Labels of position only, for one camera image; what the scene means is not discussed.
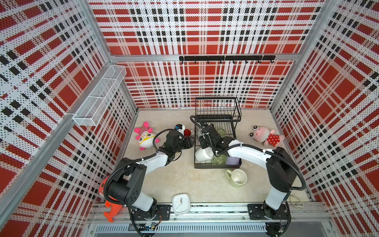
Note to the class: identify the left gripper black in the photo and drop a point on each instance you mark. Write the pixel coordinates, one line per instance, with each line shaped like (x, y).
(187, 140)

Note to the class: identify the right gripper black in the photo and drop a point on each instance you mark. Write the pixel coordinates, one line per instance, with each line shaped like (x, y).
(202, 141)

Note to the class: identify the white ceramic mug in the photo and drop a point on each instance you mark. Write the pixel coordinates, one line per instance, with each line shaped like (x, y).
(202, 155)

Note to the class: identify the green transparent glass mug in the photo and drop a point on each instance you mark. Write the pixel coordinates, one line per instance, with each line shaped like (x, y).
(219, 160)

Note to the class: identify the lilac plastic cup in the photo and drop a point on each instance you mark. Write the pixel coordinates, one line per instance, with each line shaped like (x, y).
(232, 161)

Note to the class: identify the tall green glass cup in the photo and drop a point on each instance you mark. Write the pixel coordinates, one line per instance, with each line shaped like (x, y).
(222, 132)

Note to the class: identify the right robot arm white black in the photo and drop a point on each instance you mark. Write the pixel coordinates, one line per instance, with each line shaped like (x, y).
(283, 174)

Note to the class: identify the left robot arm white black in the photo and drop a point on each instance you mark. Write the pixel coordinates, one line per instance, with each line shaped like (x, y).
(124, 185)

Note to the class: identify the white mug red inside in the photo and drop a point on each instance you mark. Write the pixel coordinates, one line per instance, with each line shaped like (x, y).
(188, 132)

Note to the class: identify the pink white owl plush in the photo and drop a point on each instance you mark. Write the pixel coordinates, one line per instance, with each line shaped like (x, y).
(145, 136)

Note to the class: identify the light green ceramic mug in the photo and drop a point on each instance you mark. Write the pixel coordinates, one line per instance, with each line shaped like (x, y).
(237, 177)

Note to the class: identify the pink pig plush red dress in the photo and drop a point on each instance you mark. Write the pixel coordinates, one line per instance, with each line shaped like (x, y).
(266, 136)

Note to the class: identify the white square alarm clock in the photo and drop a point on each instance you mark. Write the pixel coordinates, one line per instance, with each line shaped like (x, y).
(181, 204)

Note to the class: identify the red monster plush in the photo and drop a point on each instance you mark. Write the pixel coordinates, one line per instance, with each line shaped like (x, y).
(115, 208)

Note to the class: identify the beige rubber band loop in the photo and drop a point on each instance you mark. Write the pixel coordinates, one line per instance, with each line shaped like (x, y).
(296, 202)

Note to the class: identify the black wire dish rack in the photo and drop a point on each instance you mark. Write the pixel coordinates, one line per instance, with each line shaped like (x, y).
(222, 112)

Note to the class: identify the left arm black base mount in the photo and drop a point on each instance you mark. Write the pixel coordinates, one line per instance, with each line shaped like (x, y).
(156, 213)

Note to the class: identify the black wall hook rail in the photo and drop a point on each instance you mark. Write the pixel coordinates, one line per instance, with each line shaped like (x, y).
(257, 58)

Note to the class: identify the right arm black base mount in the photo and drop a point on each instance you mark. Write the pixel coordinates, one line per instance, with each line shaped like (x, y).
(264, 212)

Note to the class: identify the white wire wall basket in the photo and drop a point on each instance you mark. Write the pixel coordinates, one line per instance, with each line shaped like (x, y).
(94, 106)

